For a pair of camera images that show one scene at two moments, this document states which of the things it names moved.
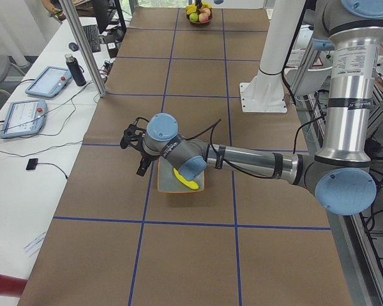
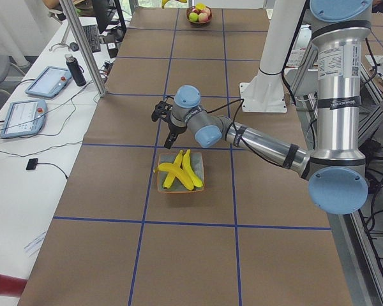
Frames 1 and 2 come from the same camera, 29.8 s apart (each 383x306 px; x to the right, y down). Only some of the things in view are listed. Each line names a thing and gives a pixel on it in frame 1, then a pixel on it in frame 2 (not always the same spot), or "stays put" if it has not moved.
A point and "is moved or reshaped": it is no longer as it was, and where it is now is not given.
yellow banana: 192,8 -> 164,1
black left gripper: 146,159 -> 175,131
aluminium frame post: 73,21 stays put
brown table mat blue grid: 247,240 stays put
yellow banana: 189,183 is moved or reshaped
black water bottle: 76,69 stays put
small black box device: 32,164 stays put
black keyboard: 92,33 stays put
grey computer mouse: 73,46 stays put
